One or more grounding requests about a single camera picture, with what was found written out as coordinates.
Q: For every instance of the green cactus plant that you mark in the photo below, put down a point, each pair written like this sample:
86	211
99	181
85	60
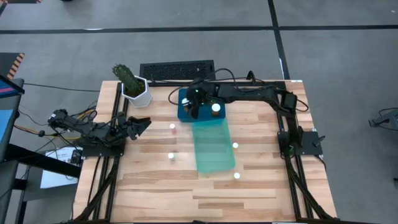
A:
126	77

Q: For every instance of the black aluminium table frame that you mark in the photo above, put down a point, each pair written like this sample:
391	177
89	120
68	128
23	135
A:
117	93

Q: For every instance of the translucent teal plastic bin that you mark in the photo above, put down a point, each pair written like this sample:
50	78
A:
213	146

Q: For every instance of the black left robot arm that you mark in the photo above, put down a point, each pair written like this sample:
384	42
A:
81	126

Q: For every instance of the small black electronics box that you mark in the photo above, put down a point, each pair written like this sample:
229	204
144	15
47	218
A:
76	157

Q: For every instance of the black side desk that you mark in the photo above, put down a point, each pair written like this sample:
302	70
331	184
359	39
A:
37	160

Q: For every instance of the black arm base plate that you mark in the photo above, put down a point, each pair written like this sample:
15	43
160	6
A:
311	146
105	152

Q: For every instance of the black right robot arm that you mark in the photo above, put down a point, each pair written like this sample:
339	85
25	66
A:
255	93

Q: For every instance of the dark blue plastic bin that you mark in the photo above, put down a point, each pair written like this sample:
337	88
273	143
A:
183	117

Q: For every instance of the white paper sheet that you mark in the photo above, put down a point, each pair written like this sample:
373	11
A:
56	180

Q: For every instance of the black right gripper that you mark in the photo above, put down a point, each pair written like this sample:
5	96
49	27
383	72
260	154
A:
203	90

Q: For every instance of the white hexagonal plant pot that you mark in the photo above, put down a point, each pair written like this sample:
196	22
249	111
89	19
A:
141	99

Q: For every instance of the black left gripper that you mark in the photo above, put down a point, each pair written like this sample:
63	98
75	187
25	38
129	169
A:
122	127

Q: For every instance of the blue screen monitor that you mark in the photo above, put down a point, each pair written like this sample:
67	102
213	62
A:
6	124

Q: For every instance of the black tripod stand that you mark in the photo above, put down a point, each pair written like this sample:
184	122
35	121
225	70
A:
385	119

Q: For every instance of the hazard striped floor mat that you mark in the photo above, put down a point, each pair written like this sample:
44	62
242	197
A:
9	62
18	1

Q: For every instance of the small white-capped pill bottle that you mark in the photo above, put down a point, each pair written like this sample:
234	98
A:
171	155
172	126
235	145
237	175

